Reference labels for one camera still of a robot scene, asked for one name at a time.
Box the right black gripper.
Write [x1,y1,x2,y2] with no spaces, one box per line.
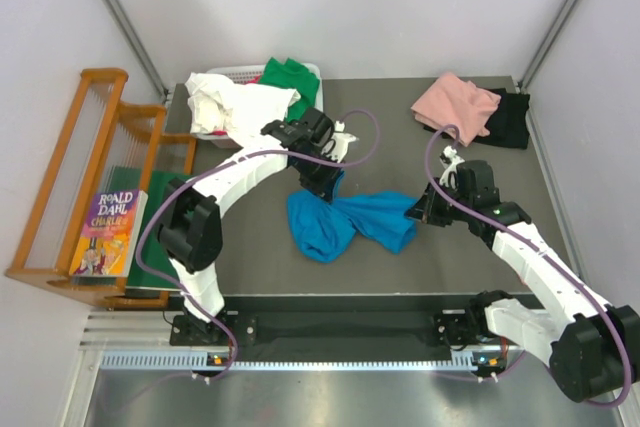
[407,177,474,227]

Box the blue t-shirt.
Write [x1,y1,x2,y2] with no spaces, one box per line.
[287,190,417,263]

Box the white t-shirt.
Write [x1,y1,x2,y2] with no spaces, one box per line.
[185,73,300,147]

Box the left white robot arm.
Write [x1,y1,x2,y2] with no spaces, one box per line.
[157,109,357,344]

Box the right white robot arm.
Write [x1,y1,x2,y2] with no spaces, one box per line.
[405,148,639,403]

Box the green t-shirt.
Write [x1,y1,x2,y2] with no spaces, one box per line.
[258,58,320,121]

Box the pink folded t-shirt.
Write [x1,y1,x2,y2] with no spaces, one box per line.
[411,72,501,146]

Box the black folded t-shirt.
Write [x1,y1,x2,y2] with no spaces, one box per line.
[444,89,529,149]

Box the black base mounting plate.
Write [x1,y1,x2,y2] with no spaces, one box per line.
[169,311,498,350]

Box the white plastic laundry basket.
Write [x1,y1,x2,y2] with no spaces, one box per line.
[195,63,324,149]

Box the Roald Dahl book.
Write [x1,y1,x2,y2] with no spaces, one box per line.
[69,189,148,278]

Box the wooden book rack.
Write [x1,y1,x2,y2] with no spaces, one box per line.
[6,68,197,310]

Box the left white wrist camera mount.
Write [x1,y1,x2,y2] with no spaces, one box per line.
[322,121,359,162]

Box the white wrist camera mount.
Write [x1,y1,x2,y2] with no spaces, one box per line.
[322,121,359,162]
[439,146,464,189]

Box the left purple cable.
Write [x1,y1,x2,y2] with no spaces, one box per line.
[137,109,381,388]

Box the purple cable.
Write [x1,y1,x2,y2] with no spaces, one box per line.
[137,109,381,388]
[423,124,632,407]

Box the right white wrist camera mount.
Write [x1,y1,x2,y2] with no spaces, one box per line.
[439,146,464,189]

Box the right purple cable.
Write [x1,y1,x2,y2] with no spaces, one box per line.
[423,124,632,407]

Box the white slotted cable duct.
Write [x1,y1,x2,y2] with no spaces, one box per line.
[99,350,506,373]

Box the right aluminium frame post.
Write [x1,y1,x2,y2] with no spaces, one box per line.
[516,0,581,92]

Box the aluminium frame post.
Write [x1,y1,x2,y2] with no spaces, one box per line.
[102,0,170,100]
[516,0,581,92]

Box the left aluminium frame post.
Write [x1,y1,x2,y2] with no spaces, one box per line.
[102,0,170,100]

